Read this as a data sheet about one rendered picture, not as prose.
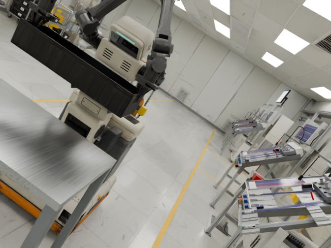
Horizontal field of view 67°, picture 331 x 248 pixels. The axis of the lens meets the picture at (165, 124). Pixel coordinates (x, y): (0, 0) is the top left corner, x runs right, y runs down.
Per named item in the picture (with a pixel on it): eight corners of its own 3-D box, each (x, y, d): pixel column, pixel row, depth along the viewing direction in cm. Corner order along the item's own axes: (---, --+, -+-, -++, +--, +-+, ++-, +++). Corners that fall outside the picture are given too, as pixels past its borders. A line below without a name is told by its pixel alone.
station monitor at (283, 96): (279, 103, 616) (289, 89, 607) (275, 103, 672) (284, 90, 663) (283, 106, 614) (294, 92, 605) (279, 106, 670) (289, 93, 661)
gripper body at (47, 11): (46, 17, 107) (54, 1, 105) (27, 4, 107) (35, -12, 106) (55, 21, 113) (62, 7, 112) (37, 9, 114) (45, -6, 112)
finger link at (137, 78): (139, 104, 104) (150, 84, 103) (125, 94, 105) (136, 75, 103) (143, 103, 111) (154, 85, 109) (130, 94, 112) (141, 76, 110)
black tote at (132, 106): (133, 113, 118) (146, 93, 115) (120, 118, 101) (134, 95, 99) (38, 47, 122) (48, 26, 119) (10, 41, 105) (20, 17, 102)
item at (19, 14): (3, 14, 615) (16, -14, 599) (18, 19, 660) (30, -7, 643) (23, 28, 608) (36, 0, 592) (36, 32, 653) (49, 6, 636)
